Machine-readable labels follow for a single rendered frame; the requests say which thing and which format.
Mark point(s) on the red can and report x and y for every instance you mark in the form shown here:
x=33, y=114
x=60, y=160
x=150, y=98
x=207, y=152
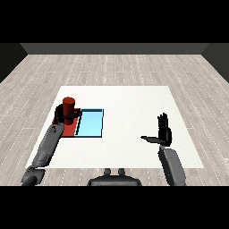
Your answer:
x=68, y=108

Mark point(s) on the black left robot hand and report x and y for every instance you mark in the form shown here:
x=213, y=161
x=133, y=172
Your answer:
x=60, y=114

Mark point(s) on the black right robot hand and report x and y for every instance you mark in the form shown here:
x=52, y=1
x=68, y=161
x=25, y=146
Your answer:
x=164, y=134

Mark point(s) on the dark grey robot body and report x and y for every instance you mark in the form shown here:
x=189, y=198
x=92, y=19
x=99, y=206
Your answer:
x=114, y=179

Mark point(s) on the light blue shallow open box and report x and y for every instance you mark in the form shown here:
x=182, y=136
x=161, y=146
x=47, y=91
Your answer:
x=89, y=122

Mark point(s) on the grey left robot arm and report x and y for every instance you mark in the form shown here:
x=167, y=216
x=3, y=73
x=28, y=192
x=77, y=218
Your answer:
x=47, y=146

